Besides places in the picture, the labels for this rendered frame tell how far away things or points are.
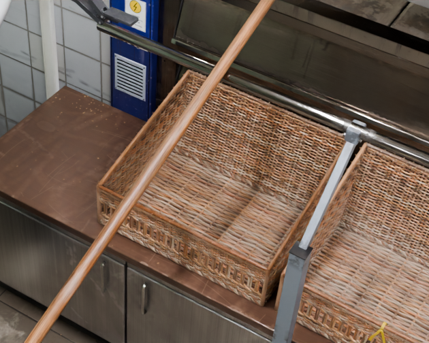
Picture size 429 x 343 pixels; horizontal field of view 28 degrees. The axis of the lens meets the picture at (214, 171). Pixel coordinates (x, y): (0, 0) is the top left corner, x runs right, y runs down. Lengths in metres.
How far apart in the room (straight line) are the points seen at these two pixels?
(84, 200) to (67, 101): 0.48
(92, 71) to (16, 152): 0.40
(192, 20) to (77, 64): 0.56
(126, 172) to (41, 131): 0.41
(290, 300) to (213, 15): 0.89
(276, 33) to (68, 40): 0.80
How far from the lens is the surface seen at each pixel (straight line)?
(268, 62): 2.46
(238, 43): 2.08
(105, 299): 2.66
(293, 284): 2.04
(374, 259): 2.49
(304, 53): 2.42
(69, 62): 2.97
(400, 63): 2.29
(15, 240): 2.76
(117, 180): 2.48
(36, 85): 3.15
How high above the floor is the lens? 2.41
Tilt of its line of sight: 43 degrees down
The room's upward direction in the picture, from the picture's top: 6 degrees clockwise
